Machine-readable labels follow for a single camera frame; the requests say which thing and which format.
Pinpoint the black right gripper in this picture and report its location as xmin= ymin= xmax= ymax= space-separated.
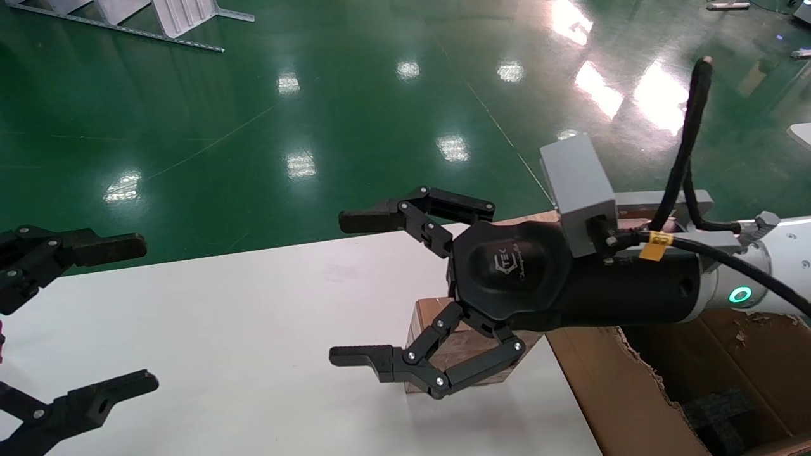
xmin=329 ymin=187 xmax=720 ymax=400

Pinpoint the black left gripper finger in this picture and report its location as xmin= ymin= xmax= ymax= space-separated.
xmin=0 ymin=225 xmax=148 ymax=315
xmin=0 ymin=369 xmax=159 ymax=456

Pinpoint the small brown cardboard box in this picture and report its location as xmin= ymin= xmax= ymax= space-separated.
xmin=405 ymin=296 xmax=546 ymax=395

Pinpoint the big torn cardboard box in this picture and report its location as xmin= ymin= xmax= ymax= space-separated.
xmin=488 ymin=212 xmax=811 ymax=456

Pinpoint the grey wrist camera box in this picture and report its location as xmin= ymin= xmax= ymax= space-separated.
xmin=539 ymin=133 xmax=618 ymax=257

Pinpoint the white metal frame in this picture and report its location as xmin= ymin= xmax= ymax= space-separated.
xmin=6 ymin=0 xmax=255 ymax=53

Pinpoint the black cable with yellow tag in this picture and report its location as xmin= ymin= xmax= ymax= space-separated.
xmin=599 ymin=218 xmax=811 ymax=317

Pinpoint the black braided cable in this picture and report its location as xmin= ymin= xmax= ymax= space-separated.
xmin=649 ymin=56 xmax=742 ymax=234

